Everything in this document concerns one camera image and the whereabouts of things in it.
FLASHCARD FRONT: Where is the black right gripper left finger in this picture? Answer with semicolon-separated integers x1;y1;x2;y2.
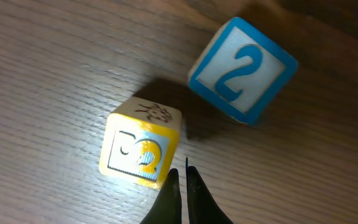
140;168;182;224

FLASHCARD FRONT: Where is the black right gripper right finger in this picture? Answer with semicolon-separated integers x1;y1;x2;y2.
185;158;233;224

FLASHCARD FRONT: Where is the yellow S wooden block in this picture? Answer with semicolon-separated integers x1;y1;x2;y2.
99;96;182;189

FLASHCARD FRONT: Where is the blue 2 wooden block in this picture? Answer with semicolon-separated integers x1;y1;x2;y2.
188;17;298;124

